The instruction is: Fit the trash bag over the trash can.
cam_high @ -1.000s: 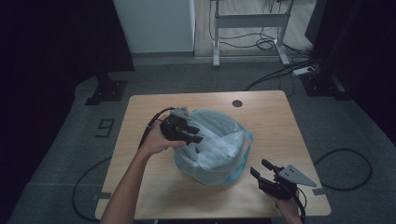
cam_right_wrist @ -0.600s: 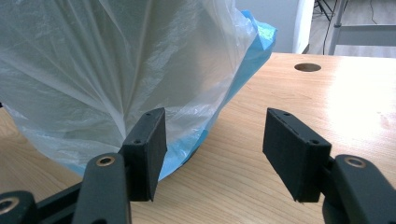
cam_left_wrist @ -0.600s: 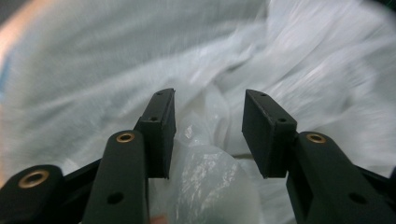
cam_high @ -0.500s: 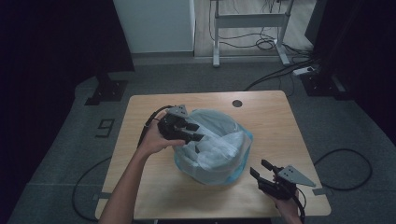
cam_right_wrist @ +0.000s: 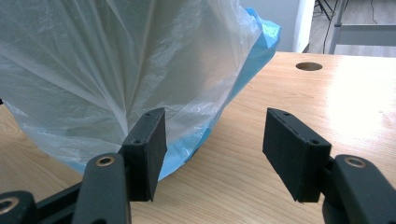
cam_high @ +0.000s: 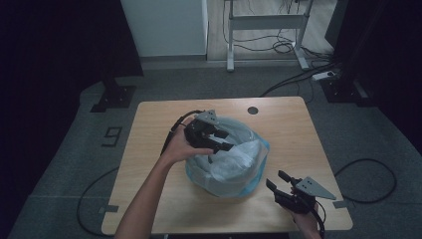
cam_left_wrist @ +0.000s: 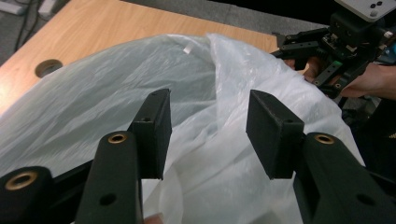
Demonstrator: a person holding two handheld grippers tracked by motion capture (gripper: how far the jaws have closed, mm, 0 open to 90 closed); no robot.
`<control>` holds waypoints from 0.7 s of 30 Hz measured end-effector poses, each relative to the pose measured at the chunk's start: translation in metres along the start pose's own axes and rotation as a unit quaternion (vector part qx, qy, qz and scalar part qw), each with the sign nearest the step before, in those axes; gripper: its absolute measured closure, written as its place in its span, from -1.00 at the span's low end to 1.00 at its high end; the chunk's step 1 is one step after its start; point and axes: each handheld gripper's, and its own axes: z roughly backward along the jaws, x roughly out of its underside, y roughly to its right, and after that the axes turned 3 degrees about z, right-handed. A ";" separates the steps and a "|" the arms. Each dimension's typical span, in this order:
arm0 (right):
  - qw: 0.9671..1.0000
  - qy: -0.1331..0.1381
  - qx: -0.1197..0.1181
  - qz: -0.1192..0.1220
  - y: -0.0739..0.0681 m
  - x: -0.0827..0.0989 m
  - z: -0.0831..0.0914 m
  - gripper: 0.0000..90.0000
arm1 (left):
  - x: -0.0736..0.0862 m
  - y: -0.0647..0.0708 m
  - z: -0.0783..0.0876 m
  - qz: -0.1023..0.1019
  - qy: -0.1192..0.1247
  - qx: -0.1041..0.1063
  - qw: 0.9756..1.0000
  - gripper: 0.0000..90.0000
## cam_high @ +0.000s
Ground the black stand base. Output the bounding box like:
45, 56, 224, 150
90, 78, 137, 114
319, 78, 376, 108

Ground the hand-held gripper cable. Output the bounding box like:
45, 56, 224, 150
77, 110, 203, 237
308, 158, 398, 239

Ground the person's left hand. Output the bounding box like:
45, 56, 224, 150
160, 119, 213, 167

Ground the thick black floor cable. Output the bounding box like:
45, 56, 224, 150
259, 61, 339, 98

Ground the white cabinet panel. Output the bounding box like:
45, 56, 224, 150
119, 0, 209, 58

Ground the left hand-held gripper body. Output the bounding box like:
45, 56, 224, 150
183, 110, 219, 149

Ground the black curtain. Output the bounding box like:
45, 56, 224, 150
324, 0, 422, 157
0, 0, 144, 230

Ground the left hand-held gripper cable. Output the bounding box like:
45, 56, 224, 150
77, 110, 203, 237

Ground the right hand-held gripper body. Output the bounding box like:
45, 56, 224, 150
275, 176, 336, 215

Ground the tangle of black cables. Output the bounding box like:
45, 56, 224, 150
222, 0, 332, 61

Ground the right hand-held gripper cable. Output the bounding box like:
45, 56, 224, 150
308, 158, 398, 239

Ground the white power strip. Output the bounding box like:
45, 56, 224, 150
312, 70, 341, 82

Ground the white blue-edged plastic bag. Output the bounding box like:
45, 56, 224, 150
184, 116, 271, 199

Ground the white metal desk frame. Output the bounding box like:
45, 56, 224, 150
224, 0, 315, 73

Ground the person's right hand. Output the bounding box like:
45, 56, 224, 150
288, 205, 322, 239

